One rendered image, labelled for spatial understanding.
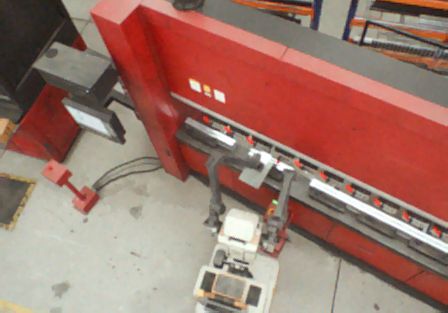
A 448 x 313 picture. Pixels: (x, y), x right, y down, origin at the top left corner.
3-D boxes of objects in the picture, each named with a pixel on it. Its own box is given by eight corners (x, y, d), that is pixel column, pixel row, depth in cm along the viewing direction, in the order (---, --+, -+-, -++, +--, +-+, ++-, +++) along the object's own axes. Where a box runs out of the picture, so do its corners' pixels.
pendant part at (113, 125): (79, 126, 325) (60, 101, 294) (87, 115, 330) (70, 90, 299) (123, 146, 313) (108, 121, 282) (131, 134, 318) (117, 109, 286)
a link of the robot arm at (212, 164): (201, 159, 262) (212, 163, 256) (215, 150, 271) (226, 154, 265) (209, 212, 283) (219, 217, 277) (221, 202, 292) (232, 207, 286)
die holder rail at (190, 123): (186, 127, 360) (184, 122, 352) (189, 122, 362) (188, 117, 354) (232, 151, 344) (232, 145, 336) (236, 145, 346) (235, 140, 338)
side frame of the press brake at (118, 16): (165, 172, 437) (88, 11, 238) (206, 116, 469) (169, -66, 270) (183, 183, 429) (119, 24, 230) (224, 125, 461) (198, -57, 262)
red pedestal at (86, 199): (72, 207, 425) (35, 175, 353) (87, 189, 435) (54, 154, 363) (86, 216, 419) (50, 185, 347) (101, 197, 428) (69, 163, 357)
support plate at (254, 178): (238, 179, 318) (238, 178, 317) (254, 154, 328) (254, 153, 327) (257, 189, 312) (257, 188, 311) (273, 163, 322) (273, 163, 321)
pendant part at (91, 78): (80, 130, 341) (31, 65, 267) (96, 108, 351) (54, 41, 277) (127, 151, 326) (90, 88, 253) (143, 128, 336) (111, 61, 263)
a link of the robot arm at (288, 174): (282, 164, 277) (296, 168, 274) (284, 168, 290) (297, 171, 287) (266, 226, 269) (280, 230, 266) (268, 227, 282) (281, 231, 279)
